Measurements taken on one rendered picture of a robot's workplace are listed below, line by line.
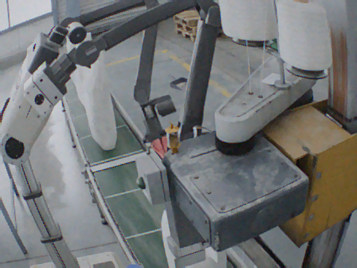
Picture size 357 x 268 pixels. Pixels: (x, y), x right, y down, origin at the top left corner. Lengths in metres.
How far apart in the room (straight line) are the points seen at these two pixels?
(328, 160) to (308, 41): 0.31
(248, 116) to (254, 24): 0.27
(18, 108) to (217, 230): 0.82
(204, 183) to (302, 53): 0.34
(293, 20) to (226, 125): 0.30
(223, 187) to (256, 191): 0.07
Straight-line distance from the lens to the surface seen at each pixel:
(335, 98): 1.10
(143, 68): 1.62
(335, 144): 0.97
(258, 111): 0.93
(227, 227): 0.77
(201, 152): 0.94
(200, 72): 1.20
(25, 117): 1.35
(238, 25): 1.05
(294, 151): 0.93
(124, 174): 2.70
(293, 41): 0.85
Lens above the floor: 1.82
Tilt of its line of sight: 28 degrees down
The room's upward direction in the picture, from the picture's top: 7 degrees counter-clockwise
